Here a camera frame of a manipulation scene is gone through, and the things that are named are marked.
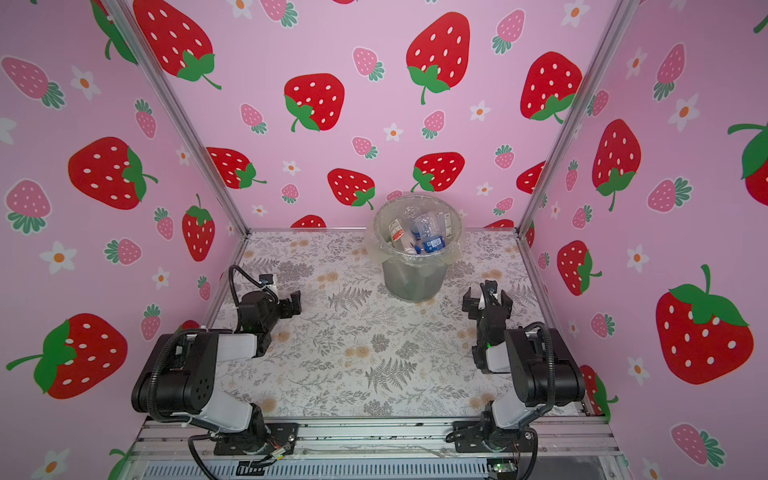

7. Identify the clear bottle green cap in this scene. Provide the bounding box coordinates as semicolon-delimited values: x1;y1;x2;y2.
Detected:
437;212;453;239

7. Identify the clear bottle blue label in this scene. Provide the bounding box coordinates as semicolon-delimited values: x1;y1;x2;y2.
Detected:
411;212;438;240
421;235;446;254

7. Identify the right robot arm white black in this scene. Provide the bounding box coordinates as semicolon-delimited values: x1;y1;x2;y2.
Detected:
445;280;586;453

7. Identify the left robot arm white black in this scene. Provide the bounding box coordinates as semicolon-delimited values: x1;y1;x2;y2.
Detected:
131;291;302;458

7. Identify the mesh waste bin with liner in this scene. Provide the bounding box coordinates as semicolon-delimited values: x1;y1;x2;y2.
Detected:
364;194;464;303

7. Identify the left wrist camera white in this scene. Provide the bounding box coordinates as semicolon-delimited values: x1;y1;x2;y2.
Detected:
258;274;276;290

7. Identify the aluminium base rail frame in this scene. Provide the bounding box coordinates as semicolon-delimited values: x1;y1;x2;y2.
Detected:
119;416;631;480

